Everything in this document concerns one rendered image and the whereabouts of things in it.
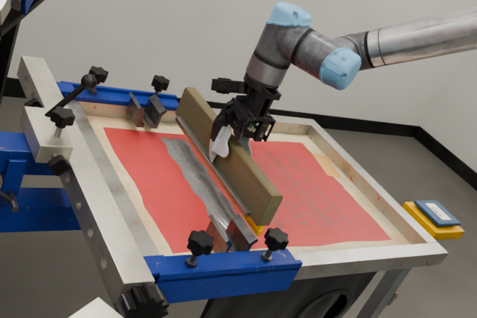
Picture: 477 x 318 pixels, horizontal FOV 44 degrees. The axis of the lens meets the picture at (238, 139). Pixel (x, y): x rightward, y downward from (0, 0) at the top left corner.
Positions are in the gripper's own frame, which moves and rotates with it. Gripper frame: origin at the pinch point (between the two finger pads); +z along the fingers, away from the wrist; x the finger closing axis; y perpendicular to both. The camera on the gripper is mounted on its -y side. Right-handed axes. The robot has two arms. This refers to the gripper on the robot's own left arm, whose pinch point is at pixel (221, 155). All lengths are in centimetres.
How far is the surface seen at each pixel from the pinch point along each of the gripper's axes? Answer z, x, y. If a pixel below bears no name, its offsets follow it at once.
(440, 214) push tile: 7, 68, 13
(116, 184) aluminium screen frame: 4.6, -24.6, 5.0
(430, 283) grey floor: 104, 206, -41
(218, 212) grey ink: 7.3, -2.8, 10.2
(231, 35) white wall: 46, 135, -200
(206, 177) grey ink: 7.3, 0.1, -1.6
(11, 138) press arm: -0.5, -43.5, -0.8
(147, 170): 8.1, -13.0, -4.7
